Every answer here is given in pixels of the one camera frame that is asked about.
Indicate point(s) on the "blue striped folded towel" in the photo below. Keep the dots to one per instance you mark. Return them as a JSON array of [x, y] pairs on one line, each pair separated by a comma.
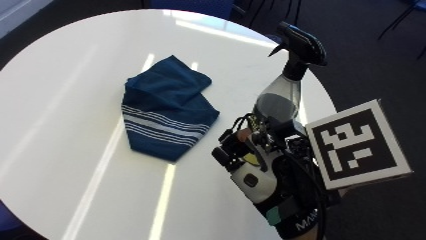
[[165, 110]]

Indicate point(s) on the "black chair legs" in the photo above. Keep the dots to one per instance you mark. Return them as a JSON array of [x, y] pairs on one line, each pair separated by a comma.
[[400, 20]]

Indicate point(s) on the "white cube of black markers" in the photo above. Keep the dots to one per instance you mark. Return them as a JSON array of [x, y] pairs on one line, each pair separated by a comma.
[[354, 146]]

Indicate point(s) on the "clear spray bottle black trigger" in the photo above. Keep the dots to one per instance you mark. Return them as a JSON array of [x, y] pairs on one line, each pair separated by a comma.
[[284, 90]]

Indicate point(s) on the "blue chair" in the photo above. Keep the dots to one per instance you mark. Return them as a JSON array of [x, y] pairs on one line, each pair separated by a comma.
[[195, 7], [8, 221]]

